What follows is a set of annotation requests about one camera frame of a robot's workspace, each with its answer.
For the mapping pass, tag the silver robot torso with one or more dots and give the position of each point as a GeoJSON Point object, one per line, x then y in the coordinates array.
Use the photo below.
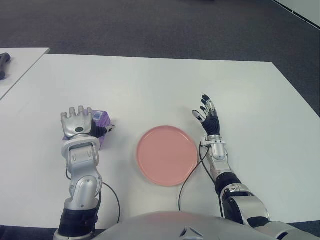
{"type": "Point", "coordinates": [160, 225]}

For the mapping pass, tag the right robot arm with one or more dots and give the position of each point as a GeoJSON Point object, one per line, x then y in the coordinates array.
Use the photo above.
{"type": "Point", "coordinates": [220, 152]}

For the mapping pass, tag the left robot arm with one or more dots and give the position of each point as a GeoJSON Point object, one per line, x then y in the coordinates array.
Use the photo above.
{"type": "Point", "coordinates": [80, 175]}

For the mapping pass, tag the black tool on side table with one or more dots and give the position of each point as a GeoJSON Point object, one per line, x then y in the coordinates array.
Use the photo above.
{"type": "Point", "coordinates": [3, 61]}

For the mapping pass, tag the white side table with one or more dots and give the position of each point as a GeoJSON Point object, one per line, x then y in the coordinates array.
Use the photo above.
{"type": "Point", "coordinates": [25, 60]}

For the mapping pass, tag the pink round plate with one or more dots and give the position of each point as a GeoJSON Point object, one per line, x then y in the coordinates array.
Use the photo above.
{"type": "Point", "coordinates": [167, 156]}

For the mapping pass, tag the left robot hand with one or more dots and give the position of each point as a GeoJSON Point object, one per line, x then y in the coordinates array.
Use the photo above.
{"type": "Point", "coordinates": [75, 122]}

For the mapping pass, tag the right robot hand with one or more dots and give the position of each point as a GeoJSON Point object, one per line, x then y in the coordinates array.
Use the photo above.
{"type": "Point", "coordinates": [212, 125]}

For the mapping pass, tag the purple tissue paper pack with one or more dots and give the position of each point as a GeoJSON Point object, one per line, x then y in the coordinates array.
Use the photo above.
{"type": "Point", "coordinates": [103, 118]}

